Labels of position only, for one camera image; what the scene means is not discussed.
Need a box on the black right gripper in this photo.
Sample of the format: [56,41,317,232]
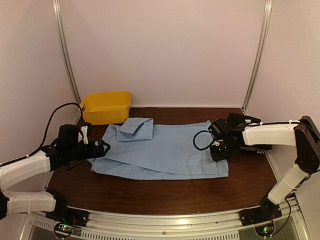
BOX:
[210,140,238,162]

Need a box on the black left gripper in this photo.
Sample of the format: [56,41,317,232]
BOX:
[66,139,110,161]

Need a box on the grey shirt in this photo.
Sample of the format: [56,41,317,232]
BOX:
[241,146,272,154]

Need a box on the black shirt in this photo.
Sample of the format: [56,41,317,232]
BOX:
[227,113,262,127]

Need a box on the light blue long sleeve shirt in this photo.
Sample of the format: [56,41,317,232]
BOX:
[88,117,229,180]

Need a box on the yellow plastic basket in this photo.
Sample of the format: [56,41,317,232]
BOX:
[80,91,131,125]

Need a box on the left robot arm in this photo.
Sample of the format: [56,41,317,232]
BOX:
[0,123,111,222]

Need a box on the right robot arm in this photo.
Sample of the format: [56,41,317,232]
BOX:
[208,113,320,221]

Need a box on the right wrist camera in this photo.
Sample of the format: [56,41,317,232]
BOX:
[213,140,222,147]

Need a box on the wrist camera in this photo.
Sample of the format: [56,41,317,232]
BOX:
[78,122,92,145]
[213,140,222,147]

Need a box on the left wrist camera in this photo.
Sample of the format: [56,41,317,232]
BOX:
[78,122,92,145]

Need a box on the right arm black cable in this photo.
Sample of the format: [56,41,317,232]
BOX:
[192,129,217,151]

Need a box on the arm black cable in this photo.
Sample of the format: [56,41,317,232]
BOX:
[24,102,86,158]
[192,129,217,151]

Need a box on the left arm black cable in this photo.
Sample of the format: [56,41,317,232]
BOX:
[24,102,86,158]

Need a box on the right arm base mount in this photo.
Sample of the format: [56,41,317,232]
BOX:
[238,206,282,227]

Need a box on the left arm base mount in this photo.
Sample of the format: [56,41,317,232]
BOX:
[45,207,89,227]

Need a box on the aluminium front rail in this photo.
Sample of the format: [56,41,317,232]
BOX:
[19,198,311,240]

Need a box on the left aluminium frame post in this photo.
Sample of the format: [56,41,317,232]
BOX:
[52,0,81,104]

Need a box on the aluminium frame post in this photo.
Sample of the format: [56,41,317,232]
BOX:
[52,0,81,104]
[241,0,273,115]

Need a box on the right aluminium frame post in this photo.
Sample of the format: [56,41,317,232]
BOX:
[241,0,273,115]

